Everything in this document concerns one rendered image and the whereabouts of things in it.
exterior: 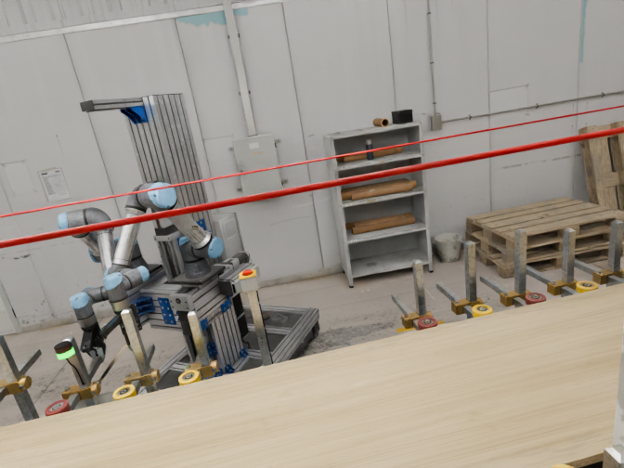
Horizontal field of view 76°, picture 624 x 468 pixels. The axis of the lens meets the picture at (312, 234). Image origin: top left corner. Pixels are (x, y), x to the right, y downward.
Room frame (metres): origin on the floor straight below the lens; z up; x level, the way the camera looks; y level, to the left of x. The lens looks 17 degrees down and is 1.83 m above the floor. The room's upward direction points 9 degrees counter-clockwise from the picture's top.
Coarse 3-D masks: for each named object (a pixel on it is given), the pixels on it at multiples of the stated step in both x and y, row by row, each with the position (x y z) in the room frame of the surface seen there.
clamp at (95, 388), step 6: (90, 384) 1.47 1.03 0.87; (96, 384) 1.46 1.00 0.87; (72, 390) 1.45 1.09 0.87; (78, 390) 1.44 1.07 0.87; (84, 390) 1.44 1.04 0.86; (90, 390) 1.45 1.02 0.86; (96, 390) 1.45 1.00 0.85; (66, 396) 1.43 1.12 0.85; (84, 396) 1.44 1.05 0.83; (90, 396) 1.44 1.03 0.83
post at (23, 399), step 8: (0, 336) 1.44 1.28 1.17; (0, 344) 1.42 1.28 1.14; (0, 352) 1.42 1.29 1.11; (8, 352) 1.45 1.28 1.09; (0, 360) 1.42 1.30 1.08; (8, 360) 1.43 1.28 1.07; (8, 368) 1.42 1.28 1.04; (16, 368) 1.45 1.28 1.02; (8, 376) 1.42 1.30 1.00; (16, 376) 1.43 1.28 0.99; (24, 392) 1.44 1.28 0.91; (16, 400) 1.42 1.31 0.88; (24, 400) 1.42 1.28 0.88; (24, 408) 1.42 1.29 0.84; (32, 408) 1.44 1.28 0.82; (24, 416) 1.42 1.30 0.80; (32, 416) 1.43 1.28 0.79
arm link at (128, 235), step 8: (128, 200) 1.89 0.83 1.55; (128, 208) 1.87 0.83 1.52; (136, 208) 1.87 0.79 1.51; (144, 208) 1.90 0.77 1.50; (128, 216) 1.85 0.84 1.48; (136, 224) 1.85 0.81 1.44; (128, 232) 1.82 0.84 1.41; (136, 232) 1.85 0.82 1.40; (120, 240) 1.80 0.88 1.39; (128, 240) 1.80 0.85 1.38; (120, 248) 1.78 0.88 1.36; (128, 248) 1.79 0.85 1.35; (120, 256) 1.76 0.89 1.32; (128, 256) 1.78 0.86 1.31; (112, 264) 1.75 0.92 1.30; (120, 264) 1.74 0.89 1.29; (128, 264) 1.77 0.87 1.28; (112, 272) 1.72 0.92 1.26
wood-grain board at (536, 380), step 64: (512, 320) 1.39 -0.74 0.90; (576, 320) 1.32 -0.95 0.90; (192, 384) 1.31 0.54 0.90; (256, 384) 1.25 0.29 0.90; (320, 384) 1.19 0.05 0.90; (384, 384) 1.14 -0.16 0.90; (448, 384) 1.09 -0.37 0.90; (512, 384) 1.04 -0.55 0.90; (576, 384) 1.00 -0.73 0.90; (0, 448) 1.13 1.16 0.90; (64, 448) 1.08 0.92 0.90; (128, 448) 1.03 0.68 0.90; (192, 448) 0.99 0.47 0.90; (256, 448) 0.95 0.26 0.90; (320, 448) 0.91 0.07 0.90; (384, 448) 0.88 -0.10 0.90; (448, 448) 0.85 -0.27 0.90; (512, 448) 0.81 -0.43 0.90; (576, 448) 0.78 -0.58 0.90
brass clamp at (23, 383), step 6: (24, 378) 1.44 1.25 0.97; (30, 378) 1.46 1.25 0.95; (0, 384) 1.42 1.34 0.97; (6, 384) 1.41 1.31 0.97; (12, 384) 1.41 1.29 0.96; (18, 384) 1.42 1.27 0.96; (24, 384) 1.42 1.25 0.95; (30, 384) 1.45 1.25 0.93; (12, 390) 1.41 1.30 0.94; (18, 390) 1.42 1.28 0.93
